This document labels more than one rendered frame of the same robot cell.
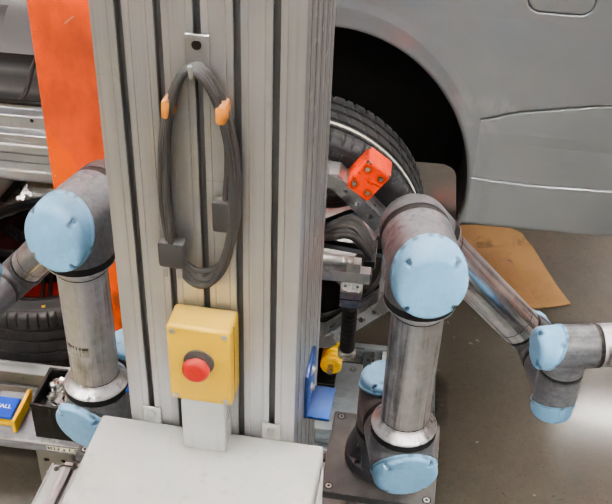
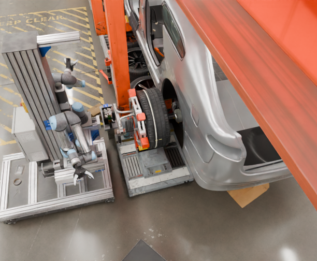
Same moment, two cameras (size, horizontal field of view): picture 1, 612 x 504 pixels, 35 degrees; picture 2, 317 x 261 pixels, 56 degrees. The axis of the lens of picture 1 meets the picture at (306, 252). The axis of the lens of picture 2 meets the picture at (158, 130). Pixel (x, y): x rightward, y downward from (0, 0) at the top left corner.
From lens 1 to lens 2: 268 cm
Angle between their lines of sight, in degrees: 49
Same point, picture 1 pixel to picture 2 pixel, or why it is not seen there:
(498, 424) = (181, 201)
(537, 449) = (176, 212)
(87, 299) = not seen: hidden behind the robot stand
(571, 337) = (70, 154)
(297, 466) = (29, 128)
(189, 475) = (25, 117)
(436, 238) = (54, 118)
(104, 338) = not seen: hidden behind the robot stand
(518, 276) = (246, 191)
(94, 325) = not seen: hidden behind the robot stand
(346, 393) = (156, 160)
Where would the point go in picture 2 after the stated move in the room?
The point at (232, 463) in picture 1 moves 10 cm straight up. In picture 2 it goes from (28, 120) to (25, 113)
